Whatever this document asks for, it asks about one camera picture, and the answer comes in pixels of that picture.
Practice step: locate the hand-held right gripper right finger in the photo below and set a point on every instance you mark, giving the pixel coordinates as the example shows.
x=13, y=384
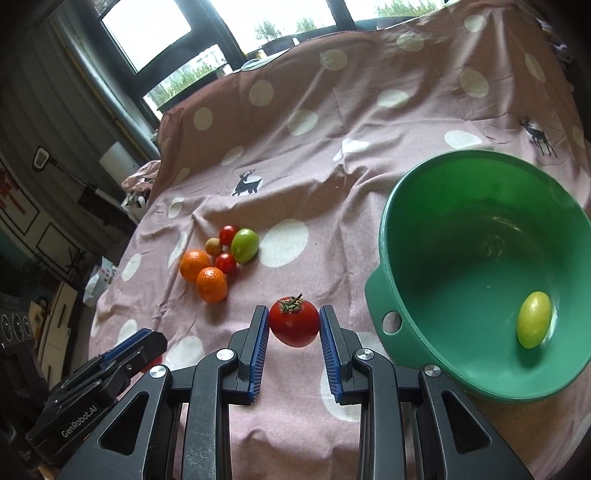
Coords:
x=328, y=350

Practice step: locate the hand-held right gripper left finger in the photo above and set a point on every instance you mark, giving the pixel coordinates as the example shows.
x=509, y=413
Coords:
x=259, y=350

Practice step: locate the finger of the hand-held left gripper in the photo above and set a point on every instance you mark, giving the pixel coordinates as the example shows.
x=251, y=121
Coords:
x=138, y=346

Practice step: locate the large red tomato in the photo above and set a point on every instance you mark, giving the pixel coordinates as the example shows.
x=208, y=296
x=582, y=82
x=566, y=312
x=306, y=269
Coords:
x=295, y=325

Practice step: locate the orange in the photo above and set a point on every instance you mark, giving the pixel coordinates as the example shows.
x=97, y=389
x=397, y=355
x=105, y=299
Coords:
x=212, y=286
x=194, y=264

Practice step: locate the red cherry tomato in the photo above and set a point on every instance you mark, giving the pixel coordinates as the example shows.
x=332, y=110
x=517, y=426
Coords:
x=227, y=235
x=226, y=263

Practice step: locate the green plastic bowl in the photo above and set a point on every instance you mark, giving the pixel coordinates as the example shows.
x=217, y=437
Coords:
x=461, y=258

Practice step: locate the white printed packet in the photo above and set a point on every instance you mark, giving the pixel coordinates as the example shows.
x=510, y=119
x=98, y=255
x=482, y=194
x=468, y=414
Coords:
x=100, y=279

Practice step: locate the green round fruit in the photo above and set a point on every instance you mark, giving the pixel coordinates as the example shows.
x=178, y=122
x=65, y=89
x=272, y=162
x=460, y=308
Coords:
x=245, y=245

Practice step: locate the black ribbed device with dials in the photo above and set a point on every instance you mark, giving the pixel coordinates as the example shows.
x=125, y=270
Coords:
x=14, y=323

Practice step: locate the small pale peach fruit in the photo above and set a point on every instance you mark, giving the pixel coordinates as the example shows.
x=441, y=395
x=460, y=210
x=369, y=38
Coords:
x=213, y=246

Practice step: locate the black box on rod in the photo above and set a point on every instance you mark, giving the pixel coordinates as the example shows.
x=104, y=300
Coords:
x=94, y=198

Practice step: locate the pink crumpled cloth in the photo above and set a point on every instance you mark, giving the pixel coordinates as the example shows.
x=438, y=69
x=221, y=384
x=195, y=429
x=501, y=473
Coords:
x=141, y=177

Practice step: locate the yellow-green oval fruit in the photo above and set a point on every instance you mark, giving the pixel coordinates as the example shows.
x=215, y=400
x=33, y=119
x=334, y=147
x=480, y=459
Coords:
x=533, y=321

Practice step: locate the small white-rimmed black device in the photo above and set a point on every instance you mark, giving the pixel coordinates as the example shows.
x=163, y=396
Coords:
x=41, y=158

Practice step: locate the pink polka-dot blanket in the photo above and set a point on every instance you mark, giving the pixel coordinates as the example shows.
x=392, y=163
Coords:
x=369, y=115

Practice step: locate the black framed window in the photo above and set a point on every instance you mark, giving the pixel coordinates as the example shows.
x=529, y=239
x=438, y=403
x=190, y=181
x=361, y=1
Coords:
x=147, y=32

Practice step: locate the potted plant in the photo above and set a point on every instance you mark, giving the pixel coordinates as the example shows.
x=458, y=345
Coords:
x=270, y=34

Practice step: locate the crumpled pale clothing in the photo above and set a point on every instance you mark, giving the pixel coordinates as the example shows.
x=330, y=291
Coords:
x=558, y=44

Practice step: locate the red wall poster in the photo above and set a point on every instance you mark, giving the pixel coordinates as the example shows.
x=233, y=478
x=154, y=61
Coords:
x=11, y=194

